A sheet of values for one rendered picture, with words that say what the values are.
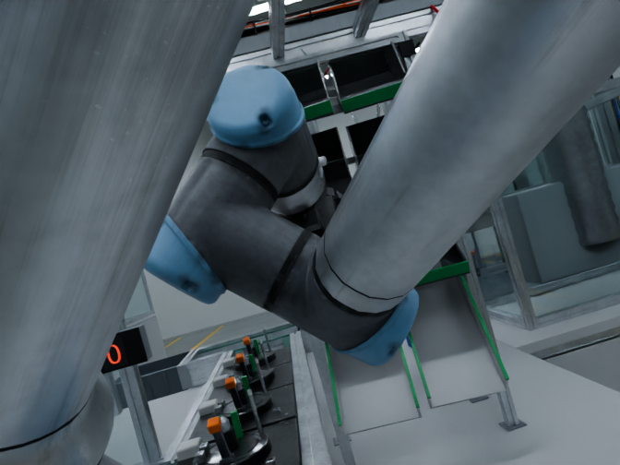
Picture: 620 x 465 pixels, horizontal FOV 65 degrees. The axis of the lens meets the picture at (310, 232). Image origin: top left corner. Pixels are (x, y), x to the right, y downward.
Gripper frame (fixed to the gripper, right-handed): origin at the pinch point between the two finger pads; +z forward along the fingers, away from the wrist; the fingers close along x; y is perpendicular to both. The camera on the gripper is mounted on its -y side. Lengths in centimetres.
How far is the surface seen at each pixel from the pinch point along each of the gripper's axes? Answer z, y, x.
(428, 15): 88, -125, 55
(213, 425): 15.1, 19.8, -25.8
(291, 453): 24.3, 26.1, -16.2
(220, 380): 76, 0, -46
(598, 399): 46, 28, 41
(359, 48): 7.9, -40.9, 14.8
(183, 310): 979, -371, -456
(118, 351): 22, 1, -47
